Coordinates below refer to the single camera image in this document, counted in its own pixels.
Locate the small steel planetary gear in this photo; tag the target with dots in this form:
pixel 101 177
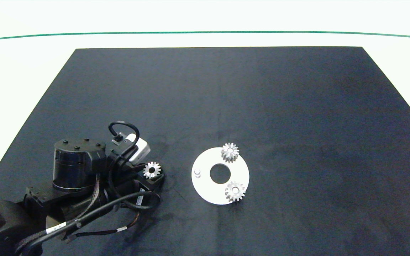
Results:
pixel 230 193
pixel 147 168
pixel 225 153

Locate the round white plate with pins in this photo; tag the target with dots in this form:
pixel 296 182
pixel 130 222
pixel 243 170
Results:
pixel 208 192

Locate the dark rectangular work mat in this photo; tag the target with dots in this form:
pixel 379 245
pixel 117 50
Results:
pixel 262 89

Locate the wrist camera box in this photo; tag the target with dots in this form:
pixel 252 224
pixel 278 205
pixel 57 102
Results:
pixel 141 149

